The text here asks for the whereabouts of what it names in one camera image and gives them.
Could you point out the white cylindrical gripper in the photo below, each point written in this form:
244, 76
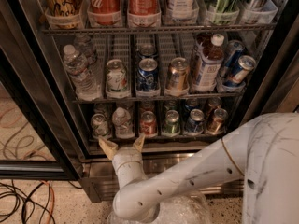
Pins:
125, 156

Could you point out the small clear water bottle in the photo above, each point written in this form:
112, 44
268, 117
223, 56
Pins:
123, 124

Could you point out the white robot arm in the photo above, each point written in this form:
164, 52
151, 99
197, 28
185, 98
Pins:
264, 152

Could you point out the white green can bottom shelf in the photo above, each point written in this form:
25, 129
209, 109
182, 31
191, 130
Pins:
100, 126

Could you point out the white green can shelf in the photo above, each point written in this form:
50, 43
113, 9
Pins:
117, 85
100, 126

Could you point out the red cola can bottom shelf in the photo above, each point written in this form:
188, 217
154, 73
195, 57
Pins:
148, 124

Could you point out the front middle shelf water bottle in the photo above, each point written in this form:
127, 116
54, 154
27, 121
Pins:
82, 76

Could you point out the shelf water bottle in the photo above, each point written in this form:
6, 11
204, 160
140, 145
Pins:
82, 76
86, 46

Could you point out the white green can middle shelf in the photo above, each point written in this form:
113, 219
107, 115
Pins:
117, 85

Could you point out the blue pepsi can middle shelf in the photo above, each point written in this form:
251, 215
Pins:
147, 78

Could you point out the blue can bottom shelf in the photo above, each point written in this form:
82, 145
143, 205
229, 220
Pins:
195, 122

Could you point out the left glass fridge door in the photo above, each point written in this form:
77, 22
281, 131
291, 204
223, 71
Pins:
38, 135

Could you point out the glass fridge door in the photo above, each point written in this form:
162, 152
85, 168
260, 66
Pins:
279, 91
38, 135

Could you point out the copper can middle shelf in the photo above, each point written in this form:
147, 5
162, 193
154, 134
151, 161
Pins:
177, 77

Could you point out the copper can shelf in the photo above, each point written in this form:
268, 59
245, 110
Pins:
177, 77
216, 122

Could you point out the copper can bottom shelf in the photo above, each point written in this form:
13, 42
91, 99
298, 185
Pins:
216, 122

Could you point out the rear blue can middle shelf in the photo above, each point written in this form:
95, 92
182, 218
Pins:
147, 51

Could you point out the rear middle shelf water bottle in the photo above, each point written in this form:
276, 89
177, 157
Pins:
86, 46

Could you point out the brown tea bottle white label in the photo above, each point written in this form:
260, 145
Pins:
210, 56

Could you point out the red coca-cola bottle top shelf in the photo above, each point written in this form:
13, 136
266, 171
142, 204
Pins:
106, 12

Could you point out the white labelled bottle top shelf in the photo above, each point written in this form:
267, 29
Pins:
180, 9

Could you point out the yellow can top shelf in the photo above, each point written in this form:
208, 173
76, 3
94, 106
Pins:
64, 9

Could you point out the right glass fridge door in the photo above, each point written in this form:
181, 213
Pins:
279, 91

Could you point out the green striped can top shelf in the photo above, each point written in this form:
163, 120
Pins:
221, 12

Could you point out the clear plastic bag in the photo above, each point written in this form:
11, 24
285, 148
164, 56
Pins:
181, 209

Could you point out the front slim blue energy can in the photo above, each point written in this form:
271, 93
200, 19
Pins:
244, 65

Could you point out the slim blue energy can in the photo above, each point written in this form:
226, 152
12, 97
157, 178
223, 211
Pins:
233, 51
244, 65

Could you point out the rear slim blue energy can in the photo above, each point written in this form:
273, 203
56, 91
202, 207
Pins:
233, 51

